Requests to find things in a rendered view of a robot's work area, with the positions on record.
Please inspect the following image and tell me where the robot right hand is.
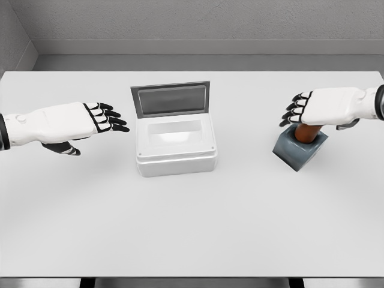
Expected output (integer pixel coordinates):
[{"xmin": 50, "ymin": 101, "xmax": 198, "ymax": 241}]
[{"xmin": 279, "ymin": 87, "xmax": 365, "ymax": 131}]

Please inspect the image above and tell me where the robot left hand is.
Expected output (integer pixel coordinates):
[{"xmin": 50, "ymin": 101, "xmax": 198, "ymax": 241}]
[{"xmin": 34, "ymin": 101, "xmax": 131, "ymax": 157}]

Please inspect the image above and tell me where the grey stamp with brown handle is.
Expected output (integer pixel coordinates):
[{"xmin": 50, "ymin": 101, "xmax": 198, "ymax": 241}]
[{"xmin": 272, "ymin": 122, "xmax": 328, "ymax": 172}]

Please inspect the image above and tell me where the white box with open lid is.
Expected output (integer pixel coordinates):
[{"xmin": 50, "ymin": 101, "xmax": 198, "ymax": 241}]
[{"xmin": 130, "ymin": 80, "xmax": 218, "ymax": 178}]

